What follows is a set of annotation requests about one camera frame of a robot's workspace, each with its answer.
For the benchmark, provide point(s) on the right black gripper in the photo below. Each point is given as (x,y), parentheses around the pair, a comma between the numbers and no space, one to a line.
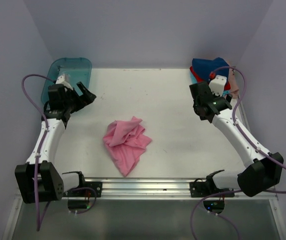
(228,97)

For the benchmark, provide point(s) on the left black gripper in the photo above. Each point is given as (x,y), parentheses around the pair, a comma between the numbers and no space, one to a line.
(86,98)

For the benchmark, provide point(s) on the navy blue Mickey t-shirt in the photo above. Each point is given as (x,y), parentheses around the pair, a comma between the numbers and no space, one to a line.
(203,67)

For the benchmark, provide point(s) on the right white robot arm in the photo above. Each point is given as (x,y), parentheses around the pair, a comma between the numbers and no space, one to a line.
(262,168)

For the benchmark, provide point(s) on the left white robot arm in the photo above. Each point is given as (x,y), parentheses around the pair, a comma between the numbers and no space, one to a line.
(38,176)

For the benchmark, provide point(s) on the teal plastic bin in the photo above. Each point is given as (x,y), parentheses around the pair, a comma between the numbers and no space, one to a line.
(77,69)

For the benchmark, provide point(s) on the pink beige folded t-shirt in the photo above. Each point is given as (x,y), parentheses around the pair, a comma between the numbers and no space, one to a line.
(234,89)

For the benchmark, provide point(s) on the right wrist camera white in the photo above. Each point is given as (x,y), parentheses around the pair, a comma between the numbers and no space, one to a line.
(217,84)

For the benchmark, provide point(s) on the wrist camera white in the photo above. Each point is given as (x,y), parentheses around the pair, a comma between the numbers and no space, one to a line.
(64,80)
(217,84)

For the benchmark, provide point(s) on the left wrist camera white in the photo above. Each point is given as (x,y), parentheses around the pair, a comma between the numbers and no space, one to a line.
(64,80)

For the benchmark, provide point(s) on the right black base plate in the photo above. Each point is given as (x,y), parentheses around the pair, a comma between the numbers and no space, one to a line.
(200,188)

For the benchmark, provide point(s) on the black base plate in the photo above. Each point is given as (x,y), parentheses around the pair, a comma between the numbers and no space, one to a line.
(200,188)
(93,188)

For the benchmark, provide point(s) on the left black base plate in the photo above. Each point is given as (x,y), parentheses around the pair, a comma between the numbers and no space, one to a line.
(93,188)

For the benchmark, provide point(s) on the aluminium mounting rail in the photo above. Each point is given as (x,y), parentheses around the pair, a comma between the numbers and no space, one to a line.
(145,188)

